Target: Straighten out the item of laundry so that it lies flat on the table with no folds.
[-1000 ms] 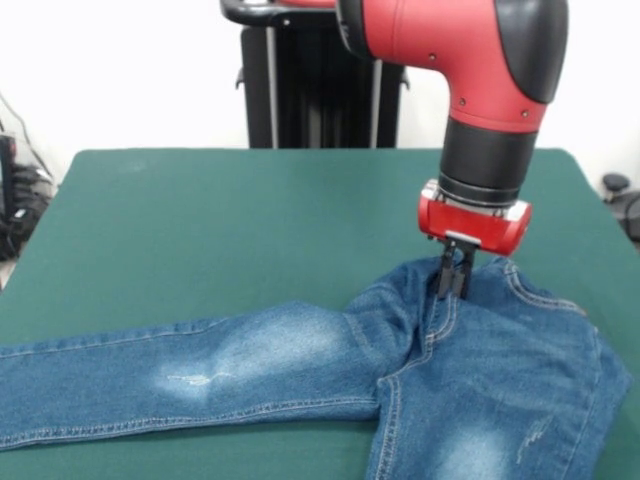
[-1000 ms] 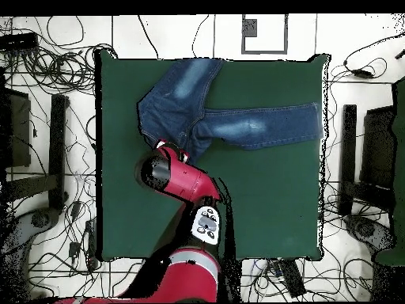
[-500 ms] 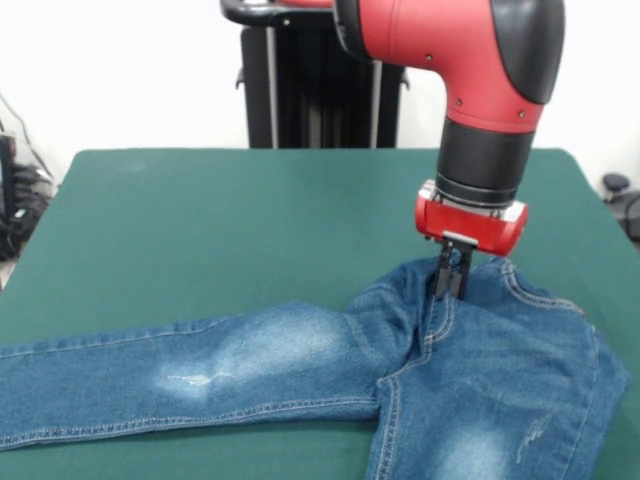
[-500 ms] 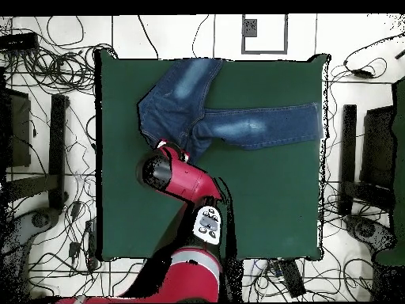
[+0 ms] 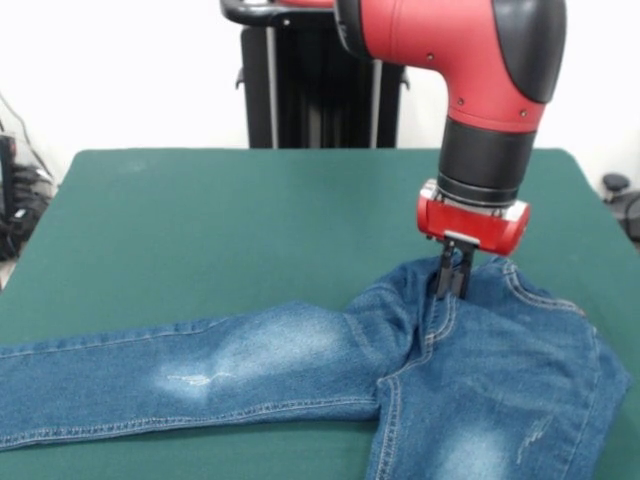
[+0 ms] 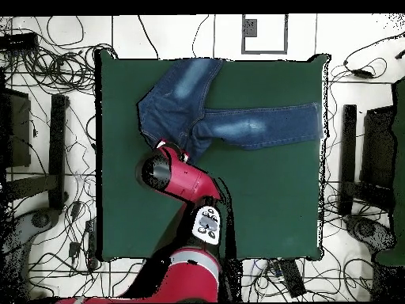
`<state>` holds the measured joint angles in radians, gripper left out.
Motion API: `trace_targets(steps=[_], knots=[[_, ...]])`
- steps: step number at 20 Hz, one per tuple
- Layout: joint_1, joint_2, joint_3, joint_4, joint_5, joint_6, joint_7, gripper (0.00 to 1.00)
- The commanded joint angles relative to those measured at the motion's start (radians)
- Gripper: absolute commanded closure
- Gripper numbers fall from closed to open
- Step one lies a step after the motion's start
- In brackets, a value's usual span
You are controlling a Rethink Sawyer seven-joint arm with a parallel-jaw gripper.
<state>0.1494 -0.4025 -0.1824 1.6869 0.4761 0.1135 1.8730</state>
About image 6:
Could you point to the dark green table cloth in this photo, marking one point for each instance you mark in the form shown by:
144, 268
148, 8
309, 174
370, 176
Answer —
269, 205

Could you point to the black box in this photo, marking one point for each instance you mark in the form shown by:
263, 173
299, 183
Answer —
378, 145
19, 133

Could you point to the blue denim jeans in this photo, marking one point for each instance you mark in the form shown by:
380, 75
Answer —
253, 123

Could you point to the grey square floor frame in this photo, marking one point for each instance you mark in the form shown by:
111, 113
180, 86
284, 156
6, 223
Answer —
250, 28

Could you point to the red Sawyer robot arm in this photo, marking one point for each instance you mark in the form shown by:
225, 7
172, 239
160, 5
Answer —
190, 180

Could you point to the black power adapter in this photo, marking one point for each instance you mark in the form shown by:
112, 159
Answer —
362, 73
74, 249
76, 209

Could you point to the black stand base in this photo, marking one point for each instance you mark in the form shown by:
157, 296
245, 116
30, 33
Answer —
58, 152
348, 152

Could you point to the grey wheeled chair base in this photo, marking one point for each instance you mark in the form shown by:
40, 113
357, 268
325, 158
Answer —
367, 229
41, 220

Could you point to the black power strip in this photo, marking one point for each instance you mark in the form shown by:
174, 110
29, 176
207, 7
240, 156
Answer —
292, 278
19, 41
91, 243

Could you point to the dark green spare cloth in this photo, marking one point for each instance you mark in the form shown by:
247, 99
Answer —
399, 158

